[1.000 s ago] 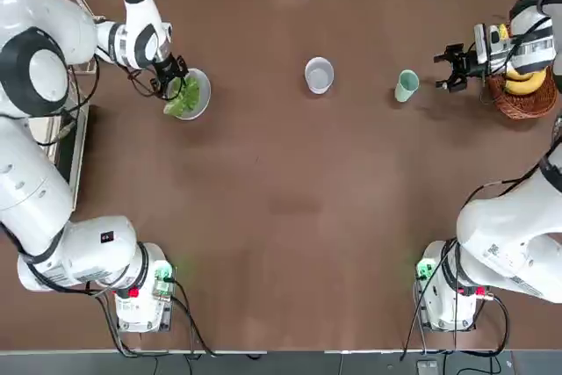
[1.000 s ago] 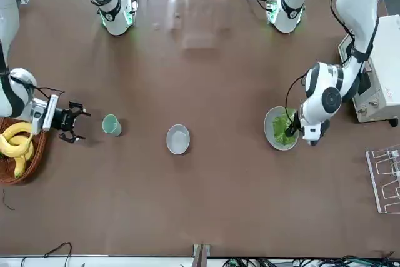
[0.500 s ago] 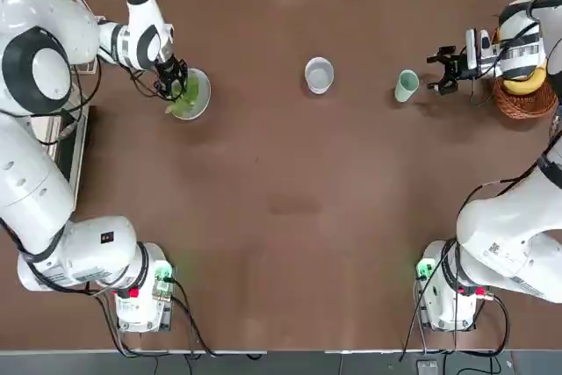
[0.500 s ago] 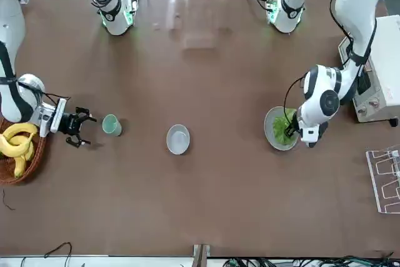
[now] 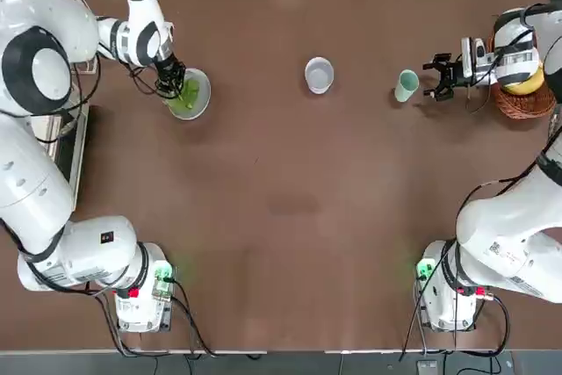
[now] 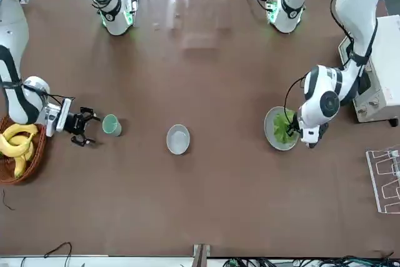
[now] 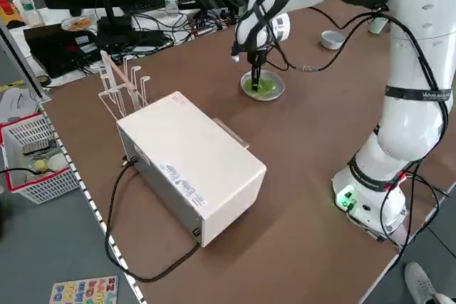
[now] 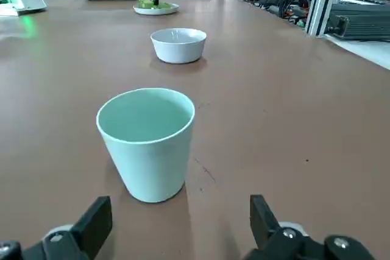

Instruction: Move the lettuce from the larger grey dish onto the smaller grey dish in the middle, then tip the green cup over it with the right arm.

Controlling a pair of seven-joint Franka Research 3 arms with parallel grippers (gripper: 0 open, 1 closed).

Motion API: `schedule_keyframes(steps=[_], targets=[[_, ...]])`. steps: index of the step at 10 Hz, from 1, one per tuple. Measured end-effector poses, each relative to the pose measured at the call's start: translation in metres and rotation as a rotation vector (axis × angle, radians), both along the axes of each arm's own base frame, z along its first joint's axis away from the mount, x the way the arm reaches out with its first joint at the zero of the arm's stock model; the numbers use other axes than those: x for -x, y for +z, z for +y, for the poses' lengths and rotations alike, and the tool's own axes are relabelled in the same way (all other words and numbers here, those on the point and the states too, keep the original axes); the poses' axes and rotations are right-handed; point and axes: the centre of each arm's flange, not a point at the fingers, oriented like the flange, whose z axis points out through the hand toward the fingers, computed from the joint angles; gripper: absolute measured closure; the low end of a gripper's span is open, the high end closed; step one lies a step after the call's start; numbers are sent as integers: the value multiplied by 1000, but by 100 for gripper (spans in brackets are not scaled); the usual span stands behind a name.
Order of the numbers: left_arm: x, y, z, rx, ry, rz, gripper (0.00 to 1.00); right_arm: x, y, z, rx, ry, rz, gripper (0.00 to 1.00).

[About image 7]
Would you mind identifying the white wire dish rack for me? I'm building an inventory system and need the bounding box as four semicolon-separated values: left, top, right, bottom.
98;50;152;120

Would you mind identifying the black toaster power cable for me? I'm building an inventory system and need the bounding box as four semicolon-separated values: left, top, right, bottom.
105;157;202;283

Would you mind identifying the person's foot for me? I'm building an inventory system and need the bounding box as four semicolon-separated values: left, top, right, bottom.
404;261;456;304

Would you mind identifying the large grey plate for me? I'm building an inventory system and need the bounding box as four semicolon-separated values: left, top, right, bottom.
240;70;286;102

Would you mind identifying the clear dish with snacks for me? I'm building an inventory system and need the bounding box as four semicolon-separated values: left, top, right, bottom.
61;16;95;32

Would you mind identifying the red and yellow toy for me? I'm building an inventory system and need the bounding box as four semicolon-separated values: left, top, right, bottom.
0;0;21;29

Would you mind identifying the white bottle green label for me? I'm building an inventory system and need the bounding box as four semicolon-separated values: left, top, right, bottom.
13;0;46;28

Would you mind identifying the white red-rimmed plastic basket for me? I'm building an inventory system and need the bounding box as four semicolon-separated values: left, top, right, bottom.
0;112;81;206

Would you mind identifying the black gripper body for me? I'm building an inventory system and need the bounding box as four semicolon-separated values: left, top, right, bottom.
246;47;269;67

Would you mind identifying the black monitor stand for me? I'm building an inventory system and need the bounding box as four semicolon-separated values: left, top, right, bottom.
93;0;133;48

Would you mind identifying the colourful alphabet puzzle board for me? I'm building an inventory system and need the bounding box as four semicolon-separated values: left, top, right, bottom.
48;275;120;304

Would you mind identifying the small grey bowl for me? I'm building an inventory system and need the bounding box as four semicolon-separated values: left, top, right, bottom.
319;30;346;51

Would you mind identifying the white toaster oven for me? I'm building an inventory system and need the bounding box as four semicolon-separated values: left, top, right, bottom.
116;90;268;248

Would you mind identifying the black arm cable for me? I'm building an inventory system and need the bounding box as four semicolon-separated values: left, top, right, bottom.
263;4;450;184

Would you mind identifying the pale green cup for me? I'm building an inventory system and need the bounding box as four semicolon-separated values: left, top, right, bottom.
369;15;389;35

